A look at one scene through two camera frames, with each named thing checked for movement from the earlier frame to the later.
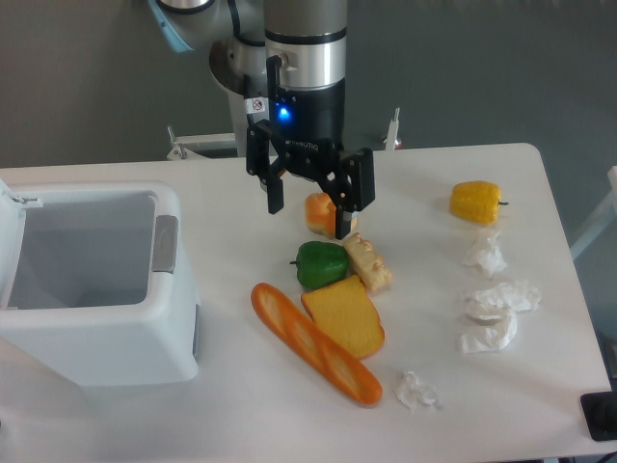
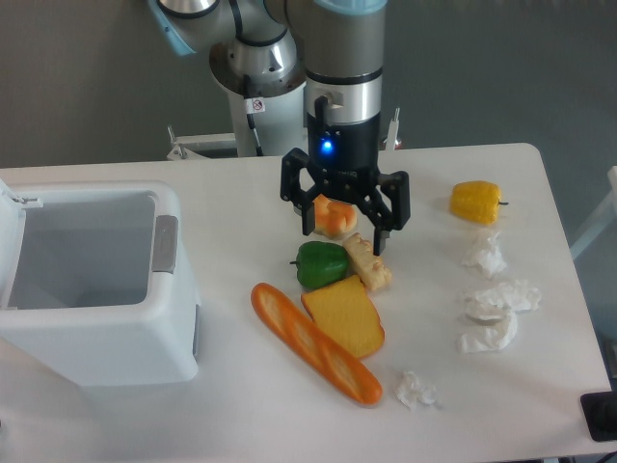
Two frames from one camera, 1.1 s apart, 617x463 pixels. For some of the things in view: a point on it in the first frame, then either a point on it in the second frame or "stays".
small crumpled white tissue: [412, 392] stays
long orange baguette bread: [314, 347] stays
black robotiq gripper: [308, 128] → [343, 162]
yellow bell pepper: [476, 202] stays
